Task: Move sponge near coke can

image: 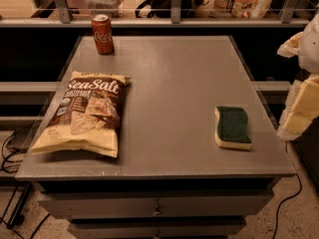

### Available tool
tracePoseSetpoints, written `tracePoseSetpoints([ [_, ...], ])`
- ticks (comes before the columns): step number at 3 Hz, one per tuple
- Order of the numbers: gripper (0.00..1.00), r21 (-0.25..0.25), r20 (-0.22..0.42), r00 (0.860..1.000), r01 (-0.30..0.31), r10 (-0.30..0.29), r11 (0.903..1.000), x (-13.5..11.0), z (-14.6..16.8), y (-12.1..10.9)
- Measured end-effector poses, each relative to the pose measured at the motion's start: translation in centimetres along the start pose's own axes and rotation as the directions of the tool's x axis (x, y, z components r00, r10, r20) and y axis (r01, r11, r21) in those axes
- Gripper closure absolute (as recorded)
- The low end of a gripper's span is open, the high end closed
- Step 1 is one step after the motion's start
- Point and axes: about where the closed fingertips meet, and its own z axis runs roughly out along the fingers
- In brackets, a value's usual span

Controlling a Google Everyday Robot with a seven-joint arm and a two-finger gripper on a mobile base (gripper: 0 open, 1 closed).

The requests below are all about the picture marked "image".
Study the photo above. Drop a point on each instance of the printed snack bag background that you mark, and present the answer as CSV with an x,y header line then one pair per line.
x,y
243,9

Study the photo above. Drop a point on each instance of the sea salt chips bag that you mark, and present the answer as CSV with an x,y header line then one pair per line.
x,y
88,116

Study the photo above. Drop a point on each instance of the green and yellow sponge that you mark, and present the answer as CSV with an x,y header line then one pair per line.
x,y
231,128

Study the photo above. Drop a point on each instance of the metal railing shelf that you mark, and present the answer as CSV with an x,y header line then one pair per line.
x,y
75,13

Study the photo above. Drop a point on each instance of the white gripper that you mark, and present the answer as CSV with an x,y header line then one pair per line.
x,y
310,50

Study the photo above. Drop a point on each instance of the grey drawer cabinet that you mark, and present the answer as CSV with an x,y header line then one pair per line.
x,y
170,179

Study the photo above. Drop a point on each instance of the red coke can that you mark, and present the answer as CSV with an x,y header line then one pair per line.
x,y
102,33

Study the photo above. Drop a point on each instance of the clear plastic container background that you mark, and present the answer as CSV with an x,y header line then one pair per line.
x,y
107,7

